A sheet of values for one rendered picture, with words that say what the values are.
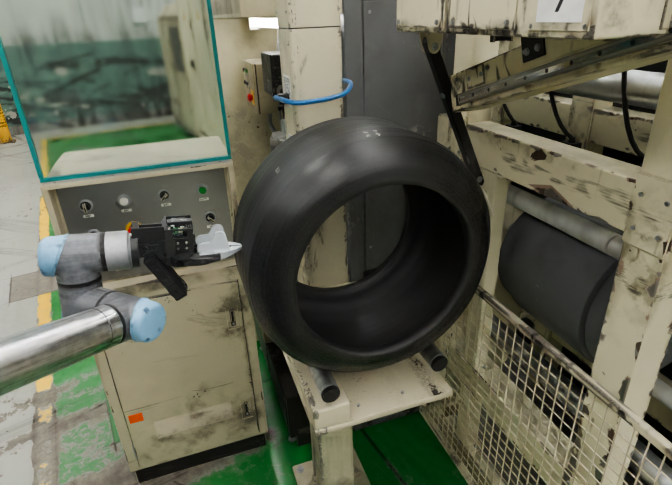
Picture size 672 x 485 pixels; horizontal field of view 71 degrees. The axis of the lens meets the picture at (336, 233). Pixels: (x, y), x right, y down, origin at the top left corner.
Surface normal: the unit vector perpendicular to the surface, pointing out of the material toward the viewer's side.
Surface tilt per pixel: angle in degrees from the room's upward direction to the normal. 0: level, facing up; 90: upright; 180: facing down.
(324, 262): 90
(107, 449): 0
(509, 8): 90
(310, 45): 90
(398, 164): 79
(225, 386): 90
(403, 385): 0
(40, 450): 0
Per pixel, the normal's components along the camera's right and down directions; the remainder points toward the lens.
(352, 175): 0.26, 0.23
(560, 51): -0.94, 0.17
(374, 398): -0.04, -0.91
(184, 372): 0.36, 0.40
